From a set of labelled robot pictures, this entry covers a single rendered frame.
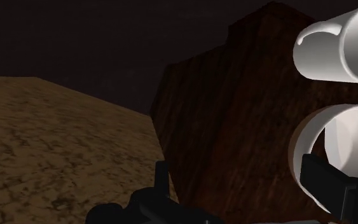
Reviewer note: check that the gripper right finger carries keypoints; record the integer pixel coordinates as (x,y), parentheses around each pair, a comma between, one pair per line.
(333,189)

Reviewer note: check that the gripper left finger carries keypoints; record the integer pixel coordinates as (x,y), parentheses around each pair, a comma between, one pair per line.
(161,204)

